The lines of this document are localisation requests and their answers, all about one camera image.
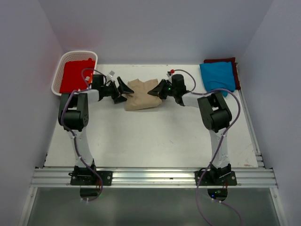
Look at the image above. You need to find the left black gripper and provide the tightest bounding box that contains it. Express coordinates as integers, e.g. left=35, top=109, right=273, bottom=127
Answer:
left=101, top=77, right=133, bottom=104

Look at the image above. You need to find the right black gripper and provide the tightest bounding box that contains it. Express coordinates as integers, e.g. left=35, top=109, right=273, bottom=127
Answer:
left=148, top=79, right=177, bottom=100

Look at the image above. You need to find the beige polo shirt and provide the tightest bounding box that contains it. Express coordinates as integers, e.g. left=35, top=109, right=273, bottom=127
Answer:
left=124, top=79, right=162, bottom=111

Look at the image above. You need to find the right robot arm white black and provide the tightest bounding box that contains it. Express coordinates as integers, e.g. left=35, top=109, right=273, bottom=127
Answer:
left=148, top=74, right=232, bottom=186

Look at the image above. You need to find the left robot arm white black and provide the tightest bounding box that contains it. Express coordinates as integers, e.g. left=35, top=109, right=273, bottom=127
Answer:
left=58, top=73, right=134, bottom=187

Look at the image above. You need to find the red t shirt in basket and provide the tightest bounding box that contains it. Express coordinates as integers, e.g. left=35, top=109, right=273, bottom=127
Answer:
left=59, top=58, right=96, bottom=93

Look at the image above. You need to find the white plastic laundry basket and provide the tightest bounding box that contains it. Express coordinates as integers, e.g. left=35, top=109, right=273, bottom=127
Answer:
left=51, top=50, right=98, bottom=96

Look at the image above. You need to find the folded blue t shirt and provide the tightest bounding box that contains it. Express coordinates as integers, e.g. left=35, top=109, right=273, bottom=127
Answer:
left=199, top=62, right=236, bottom=92

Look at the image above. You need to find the folded dark red t shirt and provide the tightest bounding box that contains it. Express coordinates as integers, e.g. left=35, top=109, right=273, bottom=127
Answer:
left=204, top=57, right=241, bottom=90

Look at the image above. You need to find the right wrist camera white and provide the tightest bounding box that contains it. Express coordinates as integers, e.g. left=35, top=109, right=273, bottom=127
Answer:
left=167, top=69, right=175, bottom=78

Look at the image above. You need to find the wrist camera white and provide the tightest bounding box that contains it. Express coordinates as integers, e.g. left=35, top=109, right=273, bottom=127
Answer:
left=107, top=71, right=115, bottom=78
left=167, top=69, right=175, bottom=78

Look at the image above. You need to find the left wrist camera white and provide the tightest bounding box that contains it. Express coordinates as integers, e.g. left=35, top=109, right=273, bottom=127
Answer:
left=107, top=71, right=115, bottom=78

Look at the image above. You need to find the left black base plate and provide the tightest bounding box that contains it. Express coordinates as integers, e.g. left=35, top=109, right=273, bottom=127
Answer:
left=68, top=168, right=112, bottom=186

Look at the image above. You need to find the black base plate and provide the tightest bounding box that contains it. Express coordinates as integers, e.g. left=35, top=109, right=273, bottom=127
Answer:
left=199, top=170, right=238, bottom=186
left=68, top=168, right=112, bottom=186

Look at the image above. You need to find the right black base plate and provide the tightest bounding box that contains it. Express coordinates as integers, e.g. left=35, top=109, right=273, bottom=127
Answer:
left=199, top=170, right=238, bottom=186

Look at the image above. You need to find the aluminium mounting rail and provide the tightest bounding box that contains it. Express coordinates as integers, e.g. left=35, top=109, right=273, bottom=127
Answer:
left=30, top=167, right=277, bottom=188

